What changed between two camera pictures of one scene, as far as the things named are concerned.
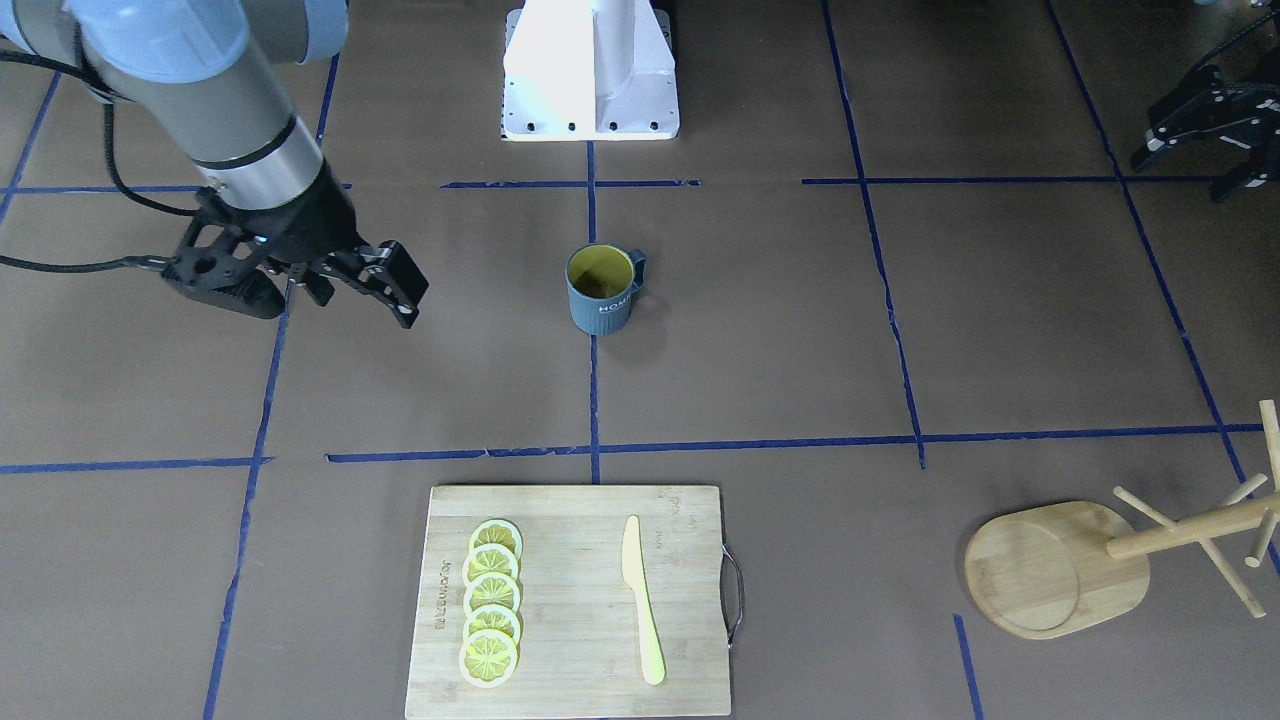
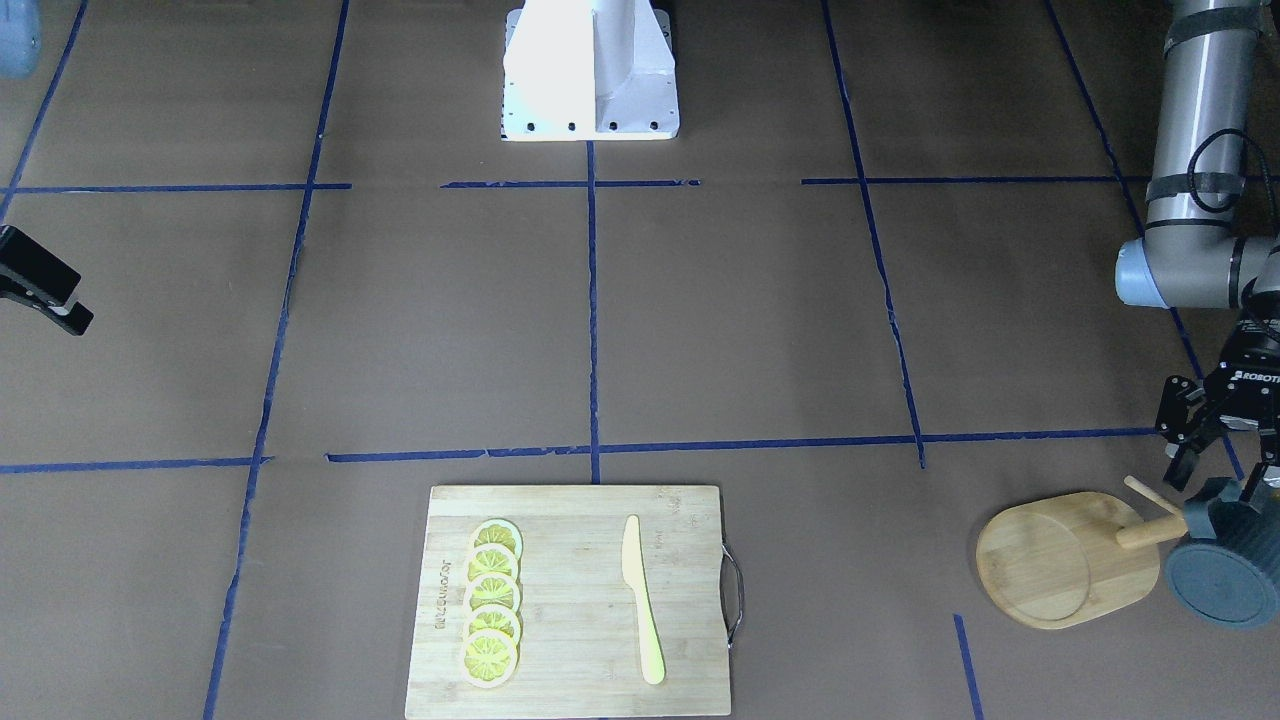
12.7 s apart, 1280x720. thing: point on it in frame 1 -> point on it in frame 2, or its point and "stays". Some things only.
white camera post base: [589, 71] stays
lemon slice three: [492, 588] stays
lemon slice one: [499, 531] stays
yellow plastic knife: [635, 574] stays
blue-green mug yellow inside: [600, 280] -> [1227, 576]
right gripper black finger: [389, 275] -> [39, 279]
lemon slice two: [489, 557] stays
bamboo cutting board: [579, 653] stays
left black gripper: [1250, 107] -> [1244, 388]
